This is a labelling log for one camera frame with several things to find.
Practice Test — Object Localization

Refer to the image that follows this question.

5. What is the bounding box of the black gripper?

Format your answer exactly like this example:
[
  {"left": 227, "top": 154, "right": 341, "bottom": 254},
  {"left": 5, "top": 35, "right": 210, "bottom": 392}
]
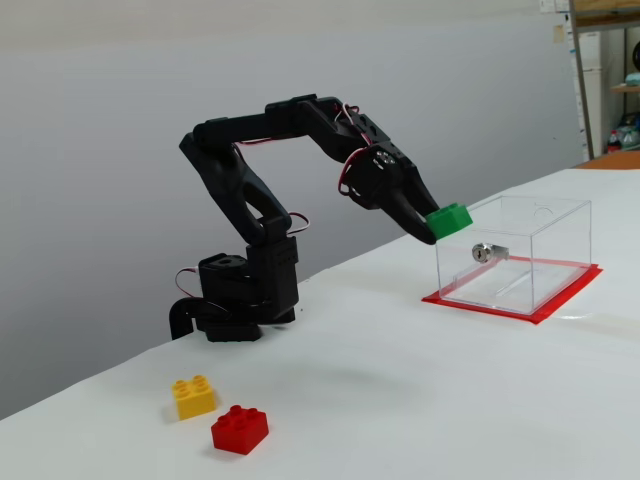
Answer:
[{"left": 343, "top": 141, "right": 442, "bottom": 246}]

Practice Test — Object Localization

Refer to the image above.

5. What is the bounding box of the green lego brick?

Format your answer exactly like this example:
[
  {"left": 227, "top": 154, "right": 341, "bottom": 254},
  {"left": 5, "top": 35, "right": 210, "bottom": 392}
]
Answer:
[{"left": 424, "top": 201, "right": 474, "bottom": 240}]

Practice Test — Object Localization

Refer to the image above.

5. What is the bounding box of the silver metal box lock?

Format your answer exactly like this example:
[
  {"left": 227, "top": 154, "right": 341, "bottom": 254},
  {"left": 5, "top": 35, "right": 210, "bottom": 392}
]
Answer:
[{"left": 471, "top": 242, "right": 510, "bottom": 265}]

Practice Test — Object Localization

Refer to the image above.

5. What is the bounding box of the transparent plastic box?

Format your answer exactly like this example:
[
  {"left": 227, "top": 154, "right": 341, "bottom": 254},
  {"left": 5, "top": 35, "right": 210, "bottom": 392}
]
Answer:
[{"left": 433, "top": 194, "right": 593, "bottom": 316}]

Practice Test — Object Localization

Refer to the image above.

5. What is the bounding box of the red lego brick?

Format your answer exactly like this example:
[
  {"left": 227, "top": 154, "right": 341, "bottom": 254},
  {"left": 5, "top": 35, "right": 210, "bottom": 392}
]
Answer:
[{"left": 210, "top": 404, "right": 270, "bottom": 456}]

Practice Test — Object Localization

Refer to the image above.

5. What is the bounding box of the yellow lego brick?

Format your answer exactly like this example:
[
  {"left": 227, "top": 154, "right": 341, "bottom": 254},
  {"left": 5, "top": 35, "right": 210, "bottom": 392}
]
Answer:
[{"left": 170, "top": 373, "right": 218, "bottom": 421}]

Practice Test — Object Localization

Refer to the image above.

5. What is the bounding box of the red tape square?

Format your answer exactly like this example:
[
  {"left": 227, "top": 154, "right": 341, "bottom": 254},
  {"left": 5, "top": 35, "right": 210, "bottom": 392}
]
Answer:
[{"left": 421, "top": 254, "right": 604, "bottom": 326}]

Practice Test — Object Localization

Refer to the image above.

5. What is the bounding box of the grey metal shelf rack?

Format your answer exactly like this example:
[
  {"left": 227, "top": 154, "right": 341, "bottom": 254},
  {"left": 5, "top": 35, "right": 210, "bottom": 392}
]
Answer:
[{"left": 568, "top": 0, "right": 640, "bottom": 161}]

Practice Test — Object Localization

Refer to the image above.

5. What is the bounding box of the brown wooden table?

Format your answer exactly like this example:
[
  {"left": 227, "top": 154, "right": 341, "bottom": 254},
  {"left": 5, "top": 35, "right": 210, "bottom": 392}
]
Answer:
[{"left": 574, "top": 149, "right": 640, "bottom": 171}]

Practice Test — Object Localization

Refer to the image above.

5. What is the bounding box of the white cabinet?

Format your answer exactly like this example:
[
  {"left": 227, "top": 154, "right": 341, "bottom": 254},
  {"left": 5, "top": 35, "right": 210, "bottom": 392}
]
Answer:
[{"left": 579, "top": 29, "right": 627, "bottom": 151}]

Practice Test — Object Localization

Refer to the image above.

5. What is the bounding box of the black table clamp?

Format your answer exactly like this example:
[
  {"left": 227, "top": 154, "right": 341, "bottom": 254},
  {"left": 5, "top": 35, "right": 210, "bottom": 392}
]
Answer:
[{"left": 168, "top": 297, "right": 231, "bottom": 341}]

